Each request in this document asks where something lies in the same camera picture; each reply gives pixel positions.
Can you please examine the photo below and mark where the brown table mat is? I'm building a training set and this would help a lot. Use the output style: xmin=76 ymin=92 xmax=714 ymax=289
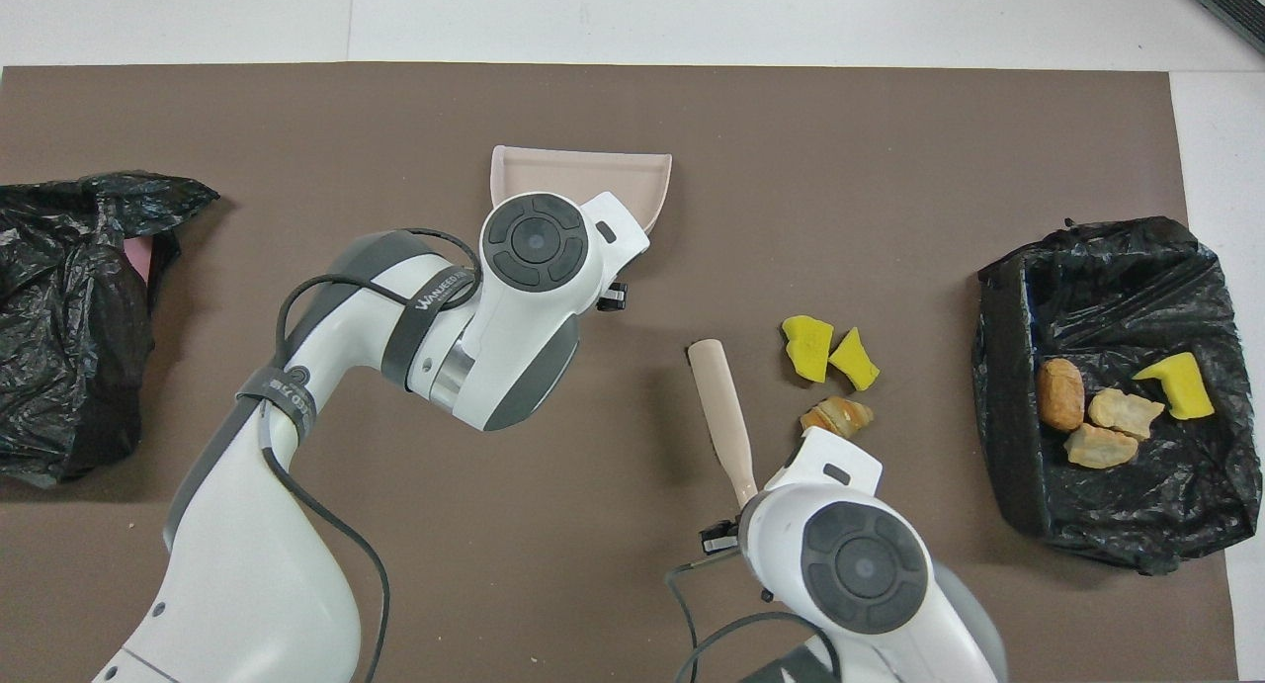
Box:
xmin=0 ymin=62 xmax=1241 ymax=683

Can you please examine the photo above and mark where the wedge yellow sponge piece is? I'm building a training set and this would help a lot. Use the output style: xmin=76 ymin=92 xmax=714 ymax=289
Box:
xmin=827 ymin=326 xmax=881 ymax=392

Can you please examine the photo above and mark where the black plastic trash bag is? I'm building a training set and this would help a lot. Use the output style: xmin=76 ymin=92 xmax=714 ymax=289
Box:
xmin=0 ymin=170 xmax=220 ymax=489
xmin=971 ymin=215 xmax=1265 ymax=576

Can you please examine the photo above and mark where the pink plastic bin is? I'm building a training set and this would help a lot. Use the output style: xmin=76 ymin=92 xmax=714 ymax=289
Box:
xmin=124 ymin=236 xmax=157 ymax=289

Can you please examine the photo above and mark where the brown toy bread bun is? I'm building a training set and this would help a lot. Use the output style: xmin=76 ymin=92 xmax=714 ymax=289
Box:
xmin=1036 ymin=357 xmax=1086 ymax=433

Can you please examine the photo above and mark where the notched yellow sponge piece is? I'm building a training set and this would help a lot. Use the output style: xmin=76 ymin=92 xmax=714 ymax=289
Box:
xmin=1132 ymin=352 xmax=1217 ymax=422

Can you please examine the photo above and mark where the toy croissant piece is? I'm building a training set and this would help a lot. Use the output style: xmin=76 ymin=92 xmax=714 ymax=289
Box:
xmin=799 ymin=395 xmax=875 ymax=440
xmin=1063 ymin=422 xmax=1140 ymax=470

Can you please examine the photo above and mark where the pale toy dumpling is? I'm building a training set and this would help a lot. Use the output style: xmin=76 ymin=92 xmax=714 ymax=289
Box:
xmin=1087 ymin=387 xmax=1166 ymax=441

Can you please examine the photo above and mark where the beige plastic dustpan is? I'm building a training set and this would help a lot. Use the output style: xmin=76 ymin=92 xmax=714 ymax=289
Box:
xmin=490 ymin=145 xmax=674 ymax=259

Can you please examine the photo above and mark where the blocky yellow sponge piece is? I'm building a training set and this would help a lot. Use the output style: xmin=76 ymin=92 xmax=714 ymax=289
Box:
xmin=781 ymin=314 xmax=835 ymax=384

